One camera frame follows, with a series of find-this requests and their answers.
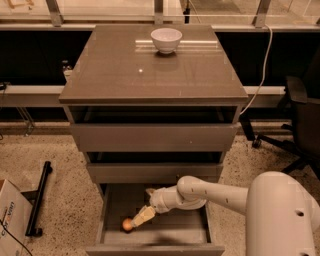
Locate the orange fruit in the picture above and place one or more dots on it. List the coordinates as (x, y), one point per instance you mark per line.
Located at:
(127, 225)

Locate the black metal bar stand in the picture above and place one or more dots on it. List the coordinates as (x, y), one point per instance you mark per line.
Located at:
(35, 197)

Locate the grey drawer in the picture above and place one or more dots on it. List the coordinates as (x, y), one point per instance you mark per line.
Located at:
(154, 128)
(153, 167)
(175, 233)

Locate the grey bottom drawer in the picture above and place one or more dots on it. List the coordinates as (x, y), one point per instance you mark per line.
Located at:
(175, 233)

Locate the white ceramic bowl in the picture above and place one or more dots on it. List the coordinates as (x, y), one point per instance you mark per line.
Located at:
(166, 40)

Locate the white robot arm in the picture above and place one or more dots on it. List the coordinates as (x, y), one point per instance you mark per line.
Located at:
(280, 214)

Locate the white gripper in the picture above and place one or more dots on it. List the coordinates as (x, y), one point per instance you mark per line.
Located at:
(160, 201)

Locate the cardboard box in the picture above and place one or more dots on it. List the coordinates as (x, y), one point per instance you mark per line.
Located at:
(15, 211)

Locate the grey top drawer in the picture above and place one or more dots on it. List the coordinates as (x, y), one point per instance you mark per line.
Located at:
(154, 128)

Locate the grey middle drawer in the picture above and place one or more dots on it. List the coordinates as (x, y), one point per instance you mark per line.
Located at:
(153, 167)

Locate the grey drawer cabinet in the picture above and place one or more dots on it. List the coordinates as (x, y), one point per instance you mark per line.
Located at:
(120, 66)

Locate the black office chair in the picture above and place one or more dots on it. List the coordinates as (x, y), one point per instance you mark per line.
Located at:
(302, 96)

